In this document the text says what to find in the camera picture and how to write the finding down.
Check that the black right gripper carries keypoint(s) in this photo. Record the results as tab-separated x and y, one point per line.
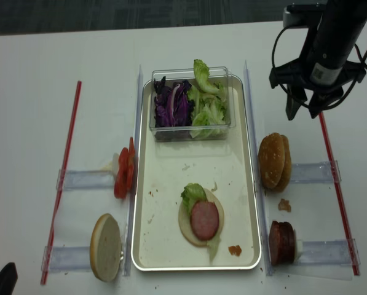
318	89

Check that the round pink meat patty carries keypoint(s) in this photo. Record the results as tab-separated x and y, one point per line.
204	220

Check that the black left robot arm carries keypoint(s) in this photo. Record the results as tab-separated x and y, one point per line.
89	200

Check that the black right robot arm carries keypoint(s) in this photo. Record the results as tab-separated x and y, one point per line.
332	40

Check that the green lettuce pile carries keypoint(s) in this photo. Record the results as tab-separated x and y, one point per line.
210	103

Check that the stack of meat patties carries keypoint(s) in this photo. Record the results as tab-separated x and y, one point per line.
282	243

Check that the white stopper beside patties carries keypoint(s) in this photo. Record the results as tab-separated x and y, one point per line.
298	249

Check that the green lettuce leaf on bun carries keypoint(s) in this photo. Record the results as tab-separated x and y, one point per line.
192	194

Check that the red tomato slices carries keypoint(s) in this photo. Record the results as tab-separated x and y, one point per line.
124	175

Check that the right red tape strip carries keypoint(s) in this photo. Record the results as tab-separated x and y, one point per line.
340	199

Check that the red tape strip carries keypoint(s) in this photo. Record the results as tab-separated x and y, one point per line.
340	199
63	171

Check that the sesame bun tops stack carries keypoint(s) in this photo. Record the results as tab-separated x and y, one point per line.
275	162

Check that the right upper clear holder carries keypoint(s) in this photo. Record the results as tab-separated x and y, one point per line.
315	173

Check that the clear holder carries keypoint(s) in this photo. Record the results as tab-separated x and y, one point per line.
91	179
315	173
326	253
66	259

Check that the right clear acrylic divider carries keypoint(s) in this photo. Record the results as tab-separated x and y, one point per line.
259	191

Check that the brown crumb on table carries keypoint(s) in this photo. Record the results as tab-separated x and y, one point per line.
284	205

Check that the clear plastic salad container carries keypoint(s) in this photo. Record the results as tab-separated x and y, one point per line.
176	75

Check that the purple cabbage leaves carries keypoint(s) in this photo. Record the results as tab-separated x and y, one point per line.
172	108

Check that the right lower clear holder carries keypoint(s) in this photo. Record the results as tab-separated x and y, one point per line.
326	253

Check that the orange crumb on tray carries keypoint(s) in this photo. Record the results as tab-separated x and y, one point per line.
235	250

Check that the bottom bun slice on tray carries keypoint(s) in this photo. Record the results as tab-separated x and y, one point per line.
184	221

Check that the white metal serving tray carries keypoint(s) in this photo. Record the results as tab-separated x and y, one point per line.
222	166

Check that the white bun half left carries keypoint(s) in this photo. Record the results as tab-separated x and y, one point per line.
105	248

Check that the left upper clear holder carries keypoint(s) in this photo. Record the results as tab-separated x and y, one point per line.
91	179

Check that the left lower clear holder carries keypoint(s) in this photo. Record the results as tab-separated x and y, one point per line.
66	259

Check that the left red tape strip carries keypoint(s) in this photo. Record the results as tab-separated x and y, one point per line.
63	171

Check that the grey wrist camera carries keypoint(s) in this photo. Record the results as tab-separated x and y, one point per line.
302	15

